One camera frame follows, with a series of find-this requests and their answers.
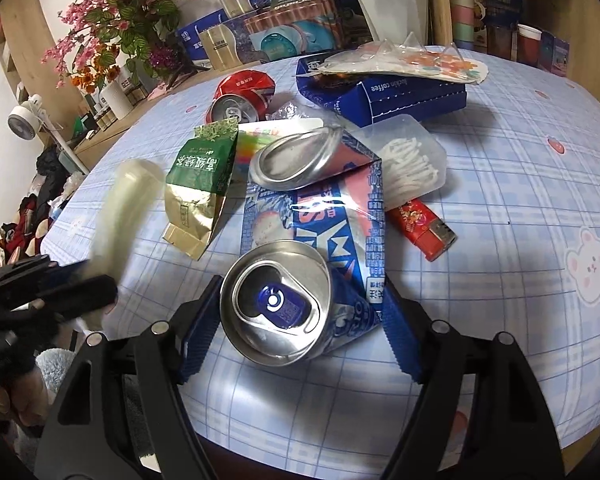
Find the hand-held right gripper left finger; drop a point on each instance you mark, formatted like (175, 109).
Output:
(200, 332)

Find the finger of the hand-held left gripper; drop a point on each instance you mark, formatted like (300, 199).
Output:
(80, 297)
(17, 270)

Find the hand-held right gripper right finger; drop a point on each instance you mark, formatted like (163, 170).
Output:
(401, 335)

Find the crushed blue pink can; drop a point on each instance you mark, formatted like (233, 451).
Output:
(275, 300)

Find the pale cream tube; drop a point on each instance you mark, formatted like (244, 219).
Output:
(125, 200)

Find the green gold tea packet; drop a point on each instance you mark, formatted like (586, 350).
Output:
(200, 170)

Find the floral printed plastic package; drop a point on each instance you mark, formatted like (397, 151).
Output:
(430, 62)

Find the person's left hand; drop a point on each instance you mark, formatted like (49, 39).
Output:
(25, 412)

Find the grey fuzzy garment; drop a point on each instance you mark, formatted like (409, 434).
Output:
(55, 370)

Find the pile of clothes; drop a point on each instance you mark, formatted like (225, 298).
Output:
(25, 210)

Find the red lighter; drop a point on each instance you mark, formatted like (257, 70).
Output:
(417, 227)

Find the white desk fan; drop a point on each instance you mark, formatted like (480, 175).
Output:
(22, 120)

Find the clear box of cotton swabs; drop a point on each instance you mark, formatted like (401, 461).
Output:
(410, 165)

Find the row of small brown bottles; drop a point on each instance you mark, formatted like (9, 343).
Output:
(105, 117)

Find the blue plaid tablecloth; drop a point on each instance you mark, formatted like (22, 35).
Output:
(505, 185)

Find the rainbow coloured wrapper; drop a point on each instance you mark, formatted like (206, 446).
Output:
(247, 147)

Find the orange flowers in white vase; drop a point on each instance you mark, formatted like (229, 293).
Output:
(115, 97)

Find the blue cardboard coffee box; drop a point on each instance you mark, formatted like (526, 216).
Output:
(405, 97)

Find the clear plastic wrapper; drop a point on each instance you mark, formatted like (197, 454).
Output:
(292, 110)

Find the crushed red can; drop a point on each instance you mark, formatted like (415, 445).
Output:
(242, 95)

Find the blue and white box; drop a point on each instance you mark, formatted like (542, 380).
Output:
(195, 37)

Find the pink blossom flower arrangement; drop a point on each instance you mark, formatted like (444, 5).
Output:
(125, 5)

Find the pink and teal gift box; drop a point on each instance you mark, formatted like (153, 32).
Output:
(290, 30)

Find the red paper cup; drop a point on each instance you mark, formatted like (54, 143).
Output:
(529, 45)

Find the small blue box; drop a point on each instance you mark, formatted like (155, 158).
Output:
(555, 55)

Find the red rose plant white pot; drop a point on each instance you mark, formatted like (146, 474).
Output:
(390, 5)

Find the stack of pastel cups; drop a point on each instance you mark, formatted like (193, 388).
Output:
(462, 10)

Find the wooden shelf unit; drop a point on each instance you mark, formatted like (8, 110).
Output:
(440, 0)

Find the dark blue box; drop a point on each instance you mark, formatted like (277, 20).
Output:
(502, 2)

